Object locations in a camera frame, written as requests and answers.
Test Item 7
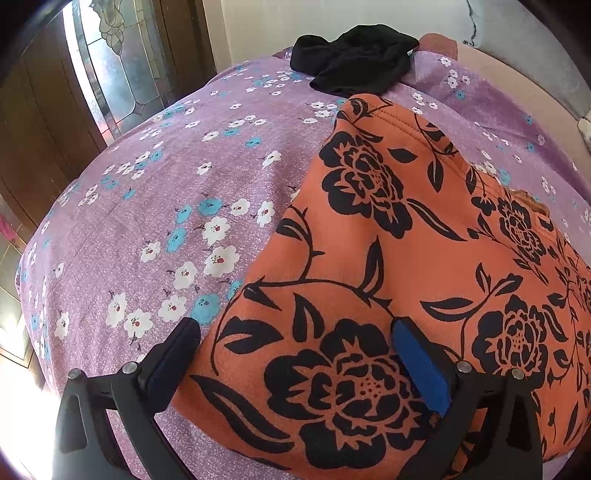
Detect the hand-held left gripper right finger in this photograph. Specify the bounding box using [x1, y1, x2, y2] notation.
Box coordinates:
[392, 316, 543, 480]

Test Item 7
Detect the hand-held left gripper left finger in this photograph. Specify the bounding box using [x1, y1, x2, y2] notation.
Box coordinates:
[54, 318, 202, 480]

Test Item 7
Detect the orange black floral shirt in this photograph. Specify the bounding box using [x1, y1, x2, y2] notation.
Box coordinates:
[168, 93, 591, 480]

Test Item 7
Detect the purple floral bedsheet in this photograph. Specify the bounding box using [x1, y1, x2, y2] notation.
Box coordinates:
[16, 46, 591, 480]

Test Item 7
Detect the dark wooden door panel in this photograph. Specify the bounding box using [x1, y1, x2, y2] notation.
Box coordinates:
[0, 41, 109, 227]

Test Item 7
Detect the stained glass window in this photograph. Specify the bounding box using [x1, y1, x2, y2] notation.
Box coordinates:
[62, 0, 174, 141]

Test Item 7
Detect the black garment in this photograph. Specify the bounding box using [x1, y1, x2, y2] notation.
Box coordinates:
[290, 24, 420, 99]

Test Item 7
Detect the grey pillow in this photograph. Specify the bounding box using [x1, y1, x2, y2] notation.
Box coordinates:
[462, 0, 591, 116]

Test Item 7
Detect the wooden door frame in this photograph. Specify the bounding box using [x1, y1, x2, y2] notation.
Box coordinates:
[152, 0, 218, 88]

